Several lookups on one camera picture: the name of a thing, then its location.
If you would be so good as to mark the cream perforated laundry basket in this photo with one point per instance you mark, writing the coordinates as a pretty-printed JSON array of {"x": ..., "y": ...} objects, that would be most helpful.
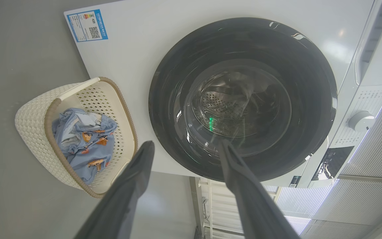
[{"x": 31, "y": 129}]

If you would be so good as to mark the white front-load washing machine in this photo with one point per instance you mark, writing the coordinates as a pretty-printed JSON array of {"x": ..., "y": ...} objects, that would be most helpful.
[{"x": 138, "y": 59}]

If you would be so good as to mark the white washing machine dial knob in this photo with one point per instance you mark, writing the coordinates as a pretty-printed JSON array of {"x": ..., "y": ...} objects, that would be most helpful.
[{"x": 361, "y": 121}]

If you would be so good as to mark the white detergent drawer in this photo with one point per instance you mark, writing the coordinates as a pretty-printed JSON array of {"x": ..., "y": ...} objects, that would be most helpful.
[{"x": 373, "y": 39}]

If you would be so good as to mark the black glossy display panel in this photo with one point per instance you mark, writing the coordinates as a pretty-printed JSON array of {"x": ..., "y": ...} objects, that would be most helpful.
[{"x": 333, "y": 162}]

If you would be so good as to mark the white slatted railing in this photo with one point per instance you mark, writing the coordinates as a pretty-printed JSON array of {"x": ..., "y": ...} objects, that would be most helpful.
[{"x": 221, "y": 212}]

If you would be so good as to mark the white garment with blue trim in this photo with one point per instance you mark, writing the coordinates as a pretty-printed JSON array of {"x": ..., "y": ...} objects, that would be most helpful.
[{"x": 88, "y": 119}]

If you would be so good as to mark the blue energy label sticker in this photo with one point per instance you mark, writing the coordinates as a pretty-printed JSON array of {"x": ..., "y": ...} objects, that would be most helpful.
[{"x": 86, "y": 26}]

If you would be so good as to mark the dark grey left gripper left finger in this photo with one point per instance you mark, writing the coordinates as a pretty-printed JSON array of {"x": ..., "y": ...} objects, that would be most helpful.
[{"x": 124, "y": 196}]

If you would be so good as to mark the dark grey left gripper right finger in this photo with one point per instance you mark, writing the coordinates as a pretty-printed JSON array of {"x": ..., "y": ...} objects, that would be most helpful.
[{"x": 254, "y": 205}]

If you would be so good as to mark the dark label sticker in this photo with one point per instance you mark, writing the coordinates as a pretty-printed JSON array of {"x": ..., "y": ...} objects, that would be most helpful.
[{"x": 294, "y": 181}]

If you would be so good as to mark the blue bear-print garment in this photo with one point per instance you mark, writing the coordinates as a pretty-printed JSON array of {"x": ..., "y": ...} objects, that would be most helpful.
[{"x": 88, "y": 152}]

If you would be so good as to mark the black round glass washer door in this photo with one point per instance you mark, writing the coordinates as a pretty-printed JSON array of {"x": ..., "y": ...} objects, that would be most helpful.
[{"x": 310, "y": 99}]

